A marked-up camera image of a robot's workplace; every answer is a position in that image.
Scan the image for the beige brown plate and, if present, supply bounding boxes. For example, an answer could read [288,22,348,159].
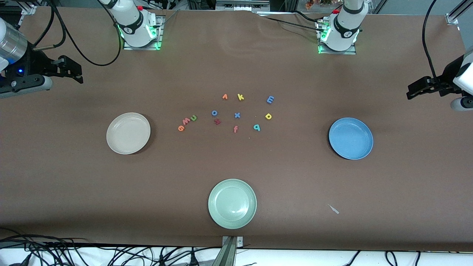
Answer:
[106,112,151,155]

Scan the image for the blue plate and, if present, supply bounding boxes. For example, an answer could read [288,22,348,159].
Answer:
[329,117,374,160]

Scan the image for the brown paper table cover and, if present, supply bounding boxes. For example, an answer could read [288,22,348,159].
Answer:
[0,7,473,252]

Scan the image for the silver metal box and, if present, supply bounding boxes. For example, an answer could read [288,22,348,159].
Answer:
[215,0,270,11]

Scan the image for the pale green plate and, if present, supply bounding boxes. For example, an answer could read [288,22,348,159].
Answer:
[208,179,257,229]

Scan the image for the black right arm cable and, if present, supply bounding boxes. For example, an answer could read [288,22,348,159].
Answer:
[31,0,123,67]

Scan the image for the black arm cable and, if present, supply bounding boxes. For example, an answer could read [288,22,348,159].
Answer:
[31,0,123,67]
[422,0,442,84]

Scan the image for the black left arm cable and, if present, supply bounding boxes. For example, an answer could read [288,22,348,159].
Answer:
[422,0,442,84]

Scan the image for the aluminium frame corner profile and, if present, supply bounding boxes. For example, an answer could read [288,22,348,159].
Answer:
[16,0,38,16]
[445,0,473,25]

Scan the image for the black cable lying on table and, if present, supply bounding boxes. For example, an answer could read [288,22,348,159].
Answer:
[255,11,325,32]

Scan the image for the black looped floor cables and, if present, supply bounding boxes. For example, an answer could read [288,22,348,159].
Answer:
[342,250,422,266]

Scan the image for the tangled black cable bundle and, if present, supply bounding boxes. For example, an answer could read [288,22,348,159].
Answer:
[0,227,222,266]

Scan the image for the aluminium camera mount profile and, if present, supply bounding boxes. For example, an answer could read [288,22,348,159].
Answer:
[212,236,244,266]

